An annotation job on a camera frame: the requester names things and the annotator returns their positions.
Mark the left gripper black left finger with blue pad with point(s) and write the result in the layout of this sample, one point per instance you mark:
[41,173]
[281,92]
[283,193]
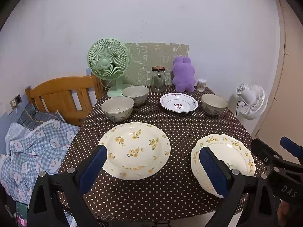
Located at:
[45,208]

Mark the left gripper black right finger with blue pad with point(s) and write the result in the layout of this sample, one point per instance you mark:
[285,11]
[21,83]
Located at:
[227,183]

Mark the white floor fan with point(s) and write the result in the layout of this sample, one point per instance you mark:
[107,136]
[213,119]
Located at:
[255,101]

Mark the wooden bed headboard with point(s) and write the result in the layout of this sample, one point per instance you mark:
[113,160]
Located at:
[67,95]

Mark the purple plush toy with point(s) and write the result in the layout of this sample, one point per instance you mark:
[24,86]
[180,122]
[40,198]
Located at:
[183,72]

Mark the grey floral bowl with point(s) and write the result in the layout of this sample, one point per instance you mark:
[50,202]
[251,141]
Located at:
[118,109]
[213,104]
[139,94]

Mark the wall power outlet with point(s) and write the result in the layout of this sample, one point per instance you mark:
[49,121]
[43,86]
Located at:
[16,101]

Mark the green desk fan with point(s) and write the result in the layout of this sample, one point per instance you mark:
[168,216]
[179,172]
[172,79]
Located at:
[108,59]

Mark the glass jar black lid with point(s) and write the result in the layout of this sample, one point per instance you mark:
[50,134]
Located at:
[158,79]

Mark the green patterned board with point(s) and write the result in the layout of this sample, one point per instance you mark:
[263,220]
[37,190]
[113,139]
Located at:
[144,56]

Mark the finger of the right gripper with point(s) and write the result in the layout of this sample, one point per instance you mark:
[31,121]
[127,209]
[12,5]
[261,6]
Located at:
[265,153]
[293,148]

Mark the brown polka dot tablecloth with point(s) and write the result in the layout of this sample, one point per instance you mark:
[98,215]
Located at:
[171,193]

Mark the blue checkered cat blanket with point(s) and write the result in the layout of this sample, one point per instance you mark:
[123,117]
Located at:
[29,152]

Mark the person's right hand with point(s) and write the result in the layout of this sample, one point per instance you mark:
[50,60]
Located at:
[282,213]

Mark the scalloped yellow flower plate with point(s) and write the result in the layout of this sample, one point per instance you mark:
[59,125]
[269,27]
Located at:
[233,152]

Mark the white plate red pattern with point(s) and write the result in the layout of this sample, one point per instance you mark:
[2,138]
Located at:
[178,102]

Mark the cotton swab container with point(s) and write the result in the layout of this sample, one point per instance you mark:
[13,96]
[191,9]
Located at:
[201,85]

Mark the large yellow flower plate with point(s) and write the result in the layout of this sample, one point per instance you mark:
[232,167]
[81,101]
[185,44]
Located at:
[135,150]

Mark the grey striped pillow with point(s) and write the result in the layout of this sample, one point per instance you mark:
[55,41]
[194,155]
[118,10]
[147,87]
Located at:
[31,117]

